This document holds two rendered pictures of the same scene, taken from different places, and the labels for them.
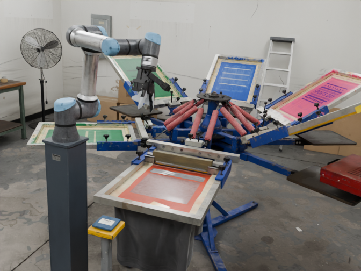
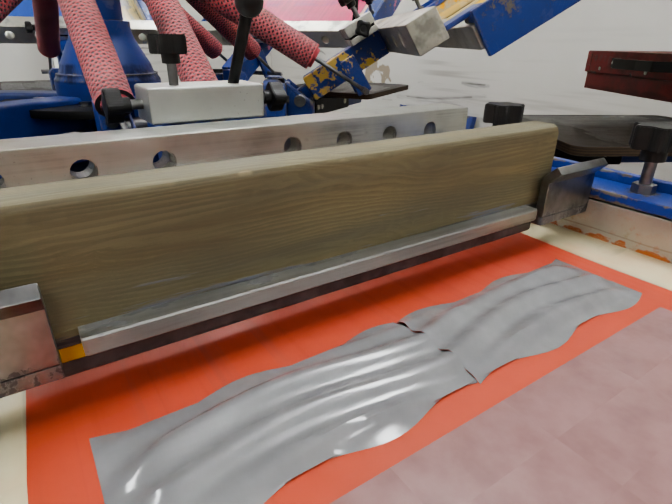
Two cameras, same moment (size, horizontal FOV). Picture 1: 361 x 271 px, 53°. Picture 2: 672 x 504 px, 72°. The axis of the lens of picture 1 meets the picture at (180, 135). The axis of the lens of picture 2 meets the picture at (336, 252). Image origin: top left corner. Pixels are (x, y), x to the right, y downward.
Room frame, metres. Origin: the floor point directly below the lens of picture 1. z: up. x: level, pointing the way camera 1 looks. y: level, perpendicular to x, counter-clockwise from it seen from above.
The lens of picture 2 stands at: (2.02, 0.22, 1.12)
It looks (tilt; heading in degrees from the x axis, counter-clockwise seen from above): 25 degrees down; 309
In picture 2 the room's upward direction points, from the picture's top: 1 degrees clockwise
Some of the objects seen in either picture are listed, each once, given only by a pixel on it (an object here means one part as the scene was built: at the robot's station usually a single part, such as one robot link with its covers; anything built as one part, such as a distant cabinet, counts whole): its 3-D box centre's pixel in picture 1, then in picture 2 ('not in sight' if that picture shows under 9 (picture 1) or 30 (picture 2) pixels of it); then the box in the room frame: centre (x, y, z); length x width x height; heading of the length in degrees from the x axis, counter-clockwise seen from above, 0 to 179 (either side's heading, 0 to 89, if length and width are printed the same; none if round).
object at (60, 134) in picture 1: (65, 130); not in sight; (1.97, 0.66, 1.25); 0.15 x 0.15 x 0.10
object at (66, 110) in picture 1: (66, 110); not in sight; (1.98, 0.66, 1.37); 0.13 x 0.12 x 0.14; 137
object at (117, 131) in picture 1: (103, 125); not in sight; (2.79, 0.62, 1.05); 1.08 x 0.61 x 0.23; 103
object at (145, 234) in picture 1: (150, 240); not in sight; (1.71, 0.12, 0.74); 0.45 x 0.03 x 0.43; 73
